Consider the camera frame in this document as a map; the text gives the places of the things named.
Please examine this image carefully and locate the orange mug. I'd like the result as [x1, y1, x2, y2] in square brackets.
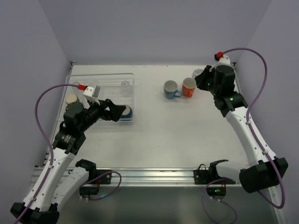
[182, 77, 197, 98]

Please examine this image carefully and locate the light blue floral mug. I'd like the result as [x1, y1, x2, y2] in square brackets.
[164, 80, 183, 99]

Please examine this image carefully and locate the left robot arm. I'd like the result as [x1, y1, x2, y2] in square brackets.
[11, 99, 126, 224]

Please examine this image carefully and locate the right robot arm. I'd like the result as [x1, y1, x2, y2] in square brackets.
[195, 64, 288, 193]

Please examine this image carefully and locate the dark blue squat mug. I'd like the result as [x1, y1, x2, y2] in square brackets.
[120, 105, 133, 119]

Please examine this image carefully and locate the clear glass with sticker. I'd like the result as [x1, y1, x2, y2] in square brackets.
[192, 69, 203, 79]

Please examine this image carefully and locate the beige bottomed cup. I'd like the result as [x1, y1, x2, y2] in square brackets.
[65, 94, 79, 105]

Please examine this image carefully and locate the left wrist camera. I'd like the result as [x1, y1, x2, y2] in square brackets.
[83, 85, 100, 104]

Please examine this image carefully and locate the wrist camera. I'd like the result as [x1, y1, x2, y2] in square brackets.
[209, 51, 231, 72]
[83, 85, 100, 104]

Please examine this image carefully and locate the white wire dish rack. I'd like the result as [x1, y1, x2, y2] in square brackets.
[57, 73, 135, 126]

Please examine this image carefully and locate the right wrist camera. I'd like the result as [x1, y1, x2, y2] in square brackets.
[209, 51, 231, 72]

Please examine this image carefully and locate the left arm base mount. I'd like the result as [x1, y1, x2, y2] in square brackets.
[79, 169, 112, 199]

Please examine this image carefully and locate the aluminium mounting rail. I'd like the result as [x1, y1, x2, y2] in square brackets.
[104, 168, 210, 187]

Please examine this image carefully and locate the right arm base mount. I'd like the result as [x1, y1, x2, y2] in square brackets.
[193, 159, 236, 199]

